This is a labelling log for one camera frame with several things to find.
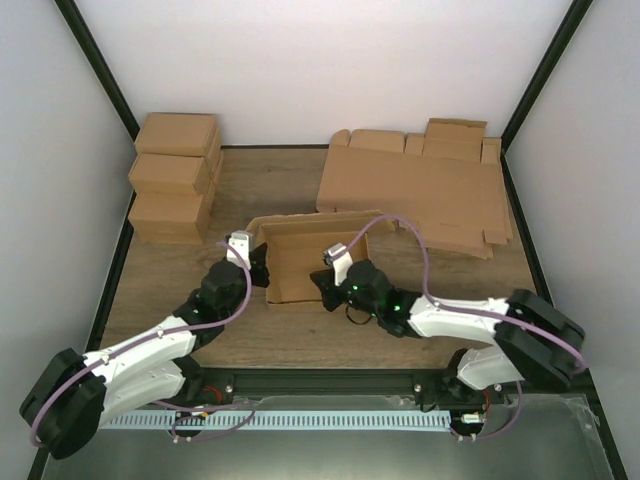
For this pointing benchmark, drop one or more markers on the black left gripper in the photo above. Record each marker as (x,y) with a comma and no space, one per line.
(258,258)

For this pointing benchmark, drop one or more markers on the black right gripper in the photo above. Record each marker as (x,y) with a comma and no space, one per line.
(325,280)

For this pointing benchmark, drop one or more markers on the cardboard box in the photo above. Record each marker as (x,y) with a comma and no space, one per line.
(181,134)
(172,219)
(171,174)
(295,248)

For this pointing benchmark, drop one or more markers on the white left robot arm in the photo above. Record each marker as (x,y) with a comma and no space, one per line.
(77,394)

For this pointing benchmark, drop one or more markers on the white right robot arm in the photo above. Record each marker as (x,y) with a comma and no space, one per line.
(524,337)

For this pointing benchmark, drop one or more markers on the stack of flat cardboard sheets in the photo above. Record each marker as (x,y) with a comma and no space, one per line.
(455,205)

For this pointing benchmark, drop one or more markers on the upright cardboard sheet at back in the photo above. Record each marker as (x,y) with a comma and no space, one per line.
(454,139)

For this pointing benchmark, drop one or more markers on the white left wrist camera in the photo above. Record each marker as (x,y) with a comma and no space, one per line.
(239,245)

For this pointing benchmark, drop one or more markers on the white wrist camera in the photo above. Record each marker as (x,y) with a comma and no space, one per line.
(239,245)
(338,261)

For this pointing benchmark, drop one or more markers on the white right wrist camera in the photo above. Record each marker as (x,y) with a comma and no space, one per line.
(338,261)

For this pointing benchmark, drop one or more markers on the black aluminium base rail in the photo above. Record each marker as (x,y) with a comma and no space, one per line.
(225,384)

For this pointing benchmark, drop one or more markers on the light blue slotted cable duct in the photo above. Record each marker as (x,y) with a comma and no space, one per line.
(288,420)

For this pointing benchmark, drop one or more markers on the left black frame post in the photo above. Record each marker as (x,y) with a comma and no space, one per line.
(93,54)

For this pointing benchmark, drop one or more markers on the black frame post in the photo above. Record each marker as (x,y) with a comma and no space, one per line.
(560,41)
(93,54)

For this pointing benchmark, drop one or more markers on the right black frame post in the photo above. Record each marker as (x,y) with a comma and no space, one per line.
(560,41)

